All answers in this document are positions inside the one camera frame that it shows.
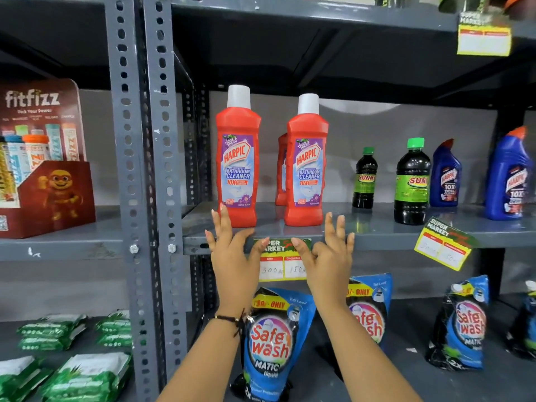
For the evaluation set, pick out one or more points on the yellow tablet tube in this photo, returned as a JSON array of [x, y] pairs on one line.
[[6, 175]]

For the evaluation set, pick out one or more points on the black thread wristband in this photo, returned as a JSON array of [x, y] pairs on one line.
[[230, 319]]

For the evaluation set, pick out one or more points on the person's left thumb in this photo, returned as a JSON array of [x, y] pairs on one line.
[[259, 251]]

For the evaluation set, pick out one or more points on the person's right hand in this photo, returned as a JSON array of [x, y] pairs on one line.
[[328, 272]]

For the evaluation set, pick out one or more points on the person's right middle finger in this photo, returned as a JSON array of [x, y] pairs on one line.
[[329, 230]]

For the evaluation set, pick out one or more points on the person's right thumb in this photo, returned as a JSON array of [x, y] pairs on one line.
[[302, 250]]

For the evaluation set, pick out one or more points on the orange rimmed dark pot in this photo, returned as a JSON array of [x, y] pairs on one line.
[[521, 6]]

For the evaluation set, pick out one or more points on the person's right little finger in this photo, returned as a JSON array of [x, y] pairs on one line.
[[350, 244]]

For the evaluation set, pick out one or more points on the yellow green price tag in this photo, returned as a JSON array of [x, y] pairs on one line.
[[483, 37], [280, 263], [444, 244]]

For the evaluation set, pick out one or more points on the large dark bottle green cap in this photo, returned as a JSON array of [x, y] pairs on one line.
[[412, 184]]

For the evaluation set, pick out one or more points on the blue angled-neck cleaner bottle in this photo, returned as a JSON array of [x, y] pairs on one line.
[[509, 179], [446, 175]]

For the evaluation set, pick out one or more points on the blue detergent refill pouch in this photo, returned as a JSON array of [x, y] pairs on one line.
[[370, 313], [272, 347], [525, 326], [465, 326]]

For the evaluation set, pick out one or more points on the grey metal shelf rack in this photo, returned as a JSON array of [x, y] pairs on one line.
[[125, 163], [377, 228]]

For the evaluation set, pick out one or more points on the group of green white packets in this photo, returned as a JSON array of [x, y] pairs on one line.
[[88, 376]]

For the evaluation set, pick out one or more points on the blue capped tablet tube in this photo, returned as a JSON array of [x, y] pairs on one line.
[[16, 156]]

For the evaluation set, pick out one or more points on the small dark bottle green cap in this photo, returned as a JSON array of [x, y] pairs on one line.
[[365, 179]]

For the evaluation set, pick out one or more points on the person's left hand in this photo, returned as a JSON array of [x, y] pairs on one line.
[[232, 267]]

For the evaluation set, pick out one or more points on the person's left forearm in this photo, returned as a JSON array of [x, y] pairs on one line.
[[201, 364]]

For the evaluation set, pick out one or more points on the red cardboard display box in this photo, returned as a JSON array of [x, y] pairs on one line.
[[58, 196]]

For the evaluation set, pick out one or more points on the person's left little finger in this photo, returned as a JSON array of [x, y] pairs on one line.
[[209, 240]]

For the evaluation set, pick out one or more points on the orange capped tablet tube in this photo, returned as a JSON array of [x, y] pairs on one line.
[[37, 150]]

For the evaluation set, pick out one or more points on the person's right forearm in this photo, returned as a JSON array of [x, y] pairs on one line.
[[364, 360]]

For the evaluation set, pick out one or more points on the person's left middle finger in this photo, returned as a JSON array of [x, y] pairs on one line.
[[225, 223]]

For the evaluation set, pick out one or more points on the red cleaner bottle white cap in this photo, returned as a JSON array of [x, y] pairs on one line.
[[306, 171], [280, 171], [238, 171]]

